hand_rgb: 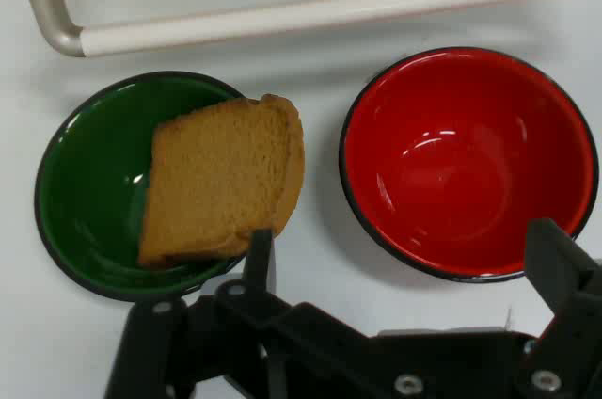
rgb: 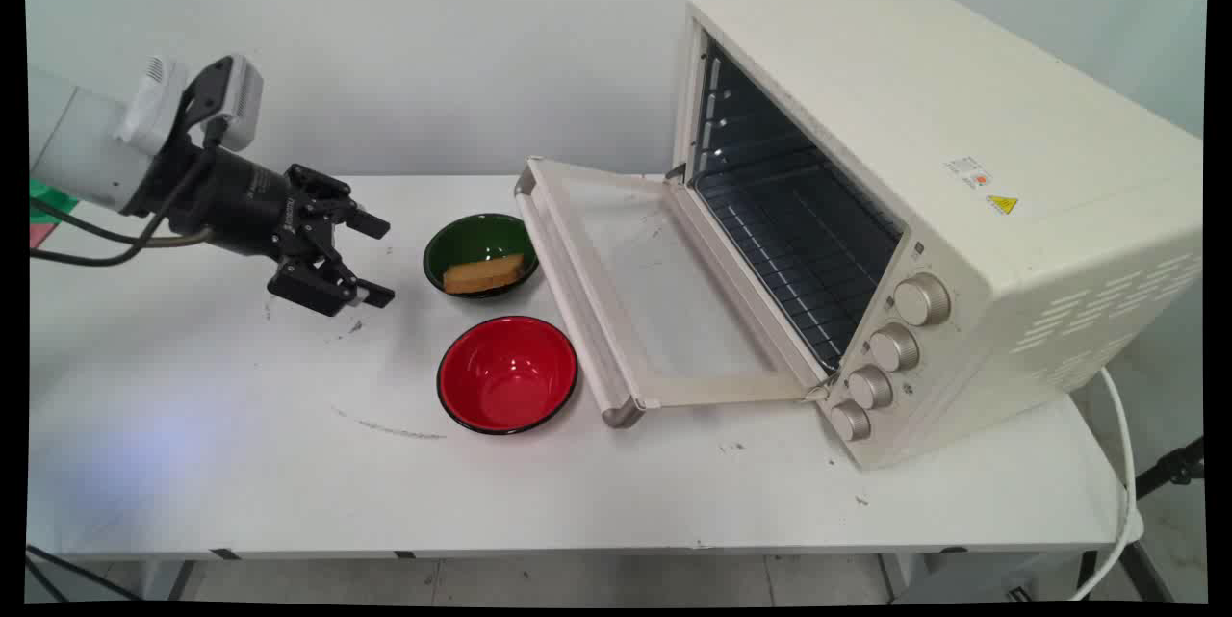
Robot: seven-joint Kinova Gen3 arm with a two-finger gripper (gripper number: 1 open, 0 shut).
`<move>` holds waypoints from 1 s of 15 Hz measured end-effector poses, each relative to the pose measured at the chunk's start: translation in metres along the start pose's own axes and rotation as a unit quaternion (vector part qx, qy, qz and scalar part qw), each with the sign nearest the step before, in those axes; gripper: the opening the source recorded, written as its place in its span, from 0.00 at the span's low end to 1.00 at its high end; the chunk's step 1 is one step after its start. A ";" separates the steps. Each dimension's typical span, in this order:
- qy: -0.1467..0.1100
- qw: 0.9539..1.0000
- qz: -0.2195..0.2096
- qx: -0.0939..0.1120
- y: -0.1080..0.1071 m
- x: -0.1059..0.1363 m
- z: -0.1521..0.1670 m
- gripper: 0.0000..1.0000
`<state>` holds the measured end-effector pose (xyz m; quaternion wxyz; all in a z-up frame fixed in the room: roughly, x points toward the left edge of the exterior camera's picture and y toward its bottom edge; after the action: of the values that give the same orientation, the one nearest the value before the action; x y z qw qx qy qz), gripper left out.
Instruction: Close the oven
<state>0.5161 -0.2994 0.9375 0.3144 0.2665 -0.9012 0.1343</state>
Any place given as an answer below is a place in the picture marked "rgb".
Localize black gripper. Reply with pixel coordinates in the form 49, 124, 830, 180
126, 141, 397, 318

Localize green bowl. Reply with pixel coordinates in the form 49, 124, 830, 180
423, 213, 541, 299

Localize brown bread slice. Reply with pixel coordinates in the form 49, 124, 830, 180
442, 254, 526, 296

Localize red bowl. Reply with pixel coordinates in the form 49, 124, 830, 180
436, 315, 579, 436

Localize green paper sheet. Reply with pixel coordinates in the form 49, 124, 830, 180
29, 178, 79, 224

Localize glass oven door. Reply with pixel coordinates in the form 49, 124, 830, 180
513, 156, 831, 430

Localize metal oven rack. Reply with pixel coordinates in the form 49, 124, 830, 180
690, 152, 902, 371

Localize smallest oven knob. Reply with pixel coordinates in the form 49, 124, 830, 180
830, 402, 873, 443

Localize largest oven knob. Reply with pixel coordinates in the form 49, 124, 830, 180
892, 272, 952, 327

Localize cream toaster oven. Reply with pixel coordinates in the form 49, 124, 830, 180
670, 0, 1205, 471

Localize black tripod leg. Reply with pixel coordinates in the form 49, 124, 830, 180
1116, 436, 1205, 602

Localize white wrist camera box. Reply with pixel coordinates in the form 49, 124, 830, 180
115, 54, 265, 157

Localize white power cable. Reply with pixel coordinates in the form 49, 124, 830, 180
1066, 367, 1141, 602

